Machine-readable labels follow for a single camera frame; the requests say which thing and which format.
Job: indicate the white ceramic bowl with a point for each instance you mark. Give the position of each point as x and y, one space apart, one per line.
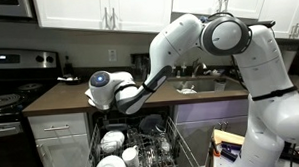
109 166
111 140

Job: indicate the round white plate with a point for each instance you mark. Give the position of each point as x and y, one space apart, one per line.
186 91

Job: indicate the black dishwasher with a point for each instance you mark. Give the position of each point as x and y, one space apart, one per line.
165 112

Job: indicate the grey robot base table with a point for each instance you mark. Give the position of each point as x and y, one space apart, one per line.
220 165

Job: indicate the white wall outlet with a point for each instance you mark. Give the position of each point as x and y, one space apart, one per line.
112 55

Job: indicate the white upper cabinet door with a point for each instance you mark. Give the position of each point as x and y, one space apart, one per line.
70 11
246 1
193 0
140 10
286 2

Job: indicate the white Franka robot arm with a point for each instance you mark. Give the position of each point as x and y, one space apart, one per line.
174 42

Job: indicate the wooden board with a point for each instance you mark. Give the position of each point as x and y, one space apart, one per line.
226 136

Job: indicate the black stove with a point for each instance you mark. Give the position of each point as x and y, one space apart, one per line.
8 58

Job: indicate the stainless steel sink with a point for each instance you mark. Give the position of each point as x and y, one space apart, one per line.
206 85

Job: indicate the metal kitchen faucet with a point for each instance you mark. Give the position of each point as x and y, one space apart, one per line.
195 70

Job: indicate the white ceramic mug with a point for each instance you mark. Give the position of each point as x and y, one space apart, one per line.
130 157

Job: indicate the dark glass bottle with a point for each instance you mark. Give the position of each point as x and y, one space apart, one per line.
68 68

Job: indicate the stainless steel microwave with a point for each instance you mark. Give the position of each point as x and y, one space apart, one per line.
7 8

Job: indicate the white base cabinet door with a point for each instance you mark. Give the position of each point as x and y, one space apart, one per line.
65 156

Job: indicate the dark grey bowl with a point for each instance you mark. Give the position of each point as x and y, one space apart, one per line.
152 123

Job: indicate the black tool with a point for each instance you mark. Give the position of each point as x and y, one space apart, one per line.
229 154

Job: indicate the white drawer front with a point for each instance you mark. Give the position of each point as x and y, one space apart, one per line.
57 120

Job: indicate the black coffee maker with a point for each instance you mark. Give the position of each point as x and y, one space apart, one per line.
139 65

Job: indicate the grey sink base cabinet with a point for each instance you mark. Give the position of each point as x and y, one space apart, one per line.
210 113

